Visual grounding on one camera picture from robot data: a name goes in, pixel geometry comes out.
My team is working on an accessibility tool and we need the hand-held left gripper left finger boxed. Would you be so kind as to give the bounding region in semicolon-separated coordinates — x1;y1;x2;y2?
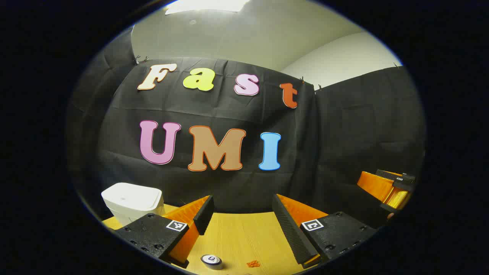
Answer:
114;195;215;269

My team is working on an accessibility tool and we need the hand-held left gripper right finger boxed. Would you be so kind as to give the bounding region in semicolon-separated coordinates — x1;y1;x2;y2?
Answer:
272;194;379;269

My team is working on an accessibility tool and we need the wooden desktop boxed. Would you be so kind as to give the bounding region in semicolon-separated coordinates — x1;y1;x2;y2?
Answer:
101;204;333;275

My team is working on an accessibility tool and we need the ceiling light panel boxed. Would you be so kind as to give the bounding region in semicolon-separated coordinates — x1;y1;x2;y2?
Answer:
164;0;249;16

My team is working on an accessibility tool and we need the white desktop garbage bin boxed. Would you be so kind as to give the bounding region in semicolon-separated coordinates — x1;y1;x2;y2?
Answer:
101;183;165;226

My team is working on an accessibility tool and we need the silver pop can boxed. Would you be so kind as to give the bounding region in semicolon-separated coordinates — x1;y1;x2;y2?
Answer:
201;254;223;270

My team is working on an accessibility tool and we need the black backdrop cloth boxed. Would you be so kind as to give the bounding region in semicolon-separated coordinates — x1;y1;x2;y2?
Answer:
67;29;426;230

